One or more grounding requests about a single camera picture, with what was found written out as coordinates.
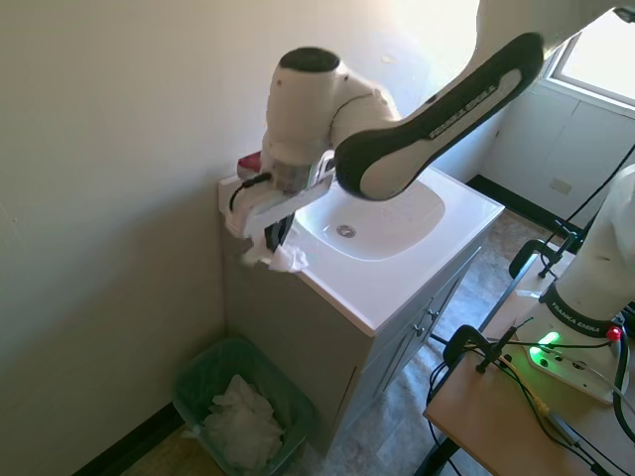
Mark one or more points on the red black wrist camera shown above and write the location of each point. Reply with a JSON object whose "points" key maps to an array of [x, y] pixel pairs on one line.
{"points": [[249, 163]]}

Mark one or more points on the beige wall outlet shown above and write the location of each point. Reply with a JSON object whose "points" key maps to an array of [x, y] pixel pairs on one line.
{"points": [[561, 186]]}

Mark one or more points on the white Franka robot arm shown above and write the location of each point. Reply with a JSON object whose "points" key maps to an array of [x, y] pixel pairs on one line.
{"points": [[446, 124]]}

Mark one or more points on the green trash bin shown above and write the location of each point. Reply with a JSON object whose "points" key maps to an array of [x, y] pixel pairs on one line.
{"points": [[198, 367]]}

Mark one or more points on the white tissue pile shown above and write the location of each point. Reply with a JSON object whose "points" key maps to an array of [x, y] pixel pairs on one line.
{"points": [[243, 421]]}

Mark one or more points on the black C-clamp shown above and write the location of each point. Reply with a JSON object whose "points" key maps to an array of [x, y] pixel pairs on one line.
{"points": [[526, 248], [464, 335]]}

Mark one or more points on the light wooden table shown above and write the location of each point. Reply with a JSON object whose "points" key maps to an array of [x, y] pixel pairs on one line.
{"points": [[476, 406]]}

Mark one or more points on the chrome sink drain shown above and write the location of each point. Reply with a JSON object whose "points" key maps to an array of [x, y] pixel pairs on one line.
{"points": [[346, 230]]}

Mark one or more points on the metal cabinet knob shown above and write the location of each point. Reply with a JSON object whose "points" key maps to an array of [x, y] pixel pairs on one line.
{"points": [[419, 329], [432, 313]]}

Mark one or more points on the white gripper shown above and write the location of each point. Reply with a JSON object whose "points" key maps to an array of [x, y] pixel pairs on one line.
{"points": [[278, 203]]}

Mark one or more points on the grey vanity cabinet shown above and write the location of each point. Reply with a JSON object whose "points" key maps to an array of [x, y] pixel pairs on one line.
{"points": [[297, 337]]}

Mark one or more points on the red stop button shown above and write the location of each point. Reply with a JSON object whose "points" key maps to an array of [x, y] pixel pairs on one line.
{"points": [[615, 333]]}

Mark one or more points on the white vanity sink top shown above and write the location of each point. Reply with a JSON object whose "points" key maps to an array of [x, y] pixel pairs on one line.
{"points": [[387, 297]]}

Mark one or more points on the black baseboard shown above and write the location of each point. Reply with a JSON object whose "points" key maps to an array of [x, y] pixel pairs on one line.
{"points": [[521, 201], [129, 441]]}

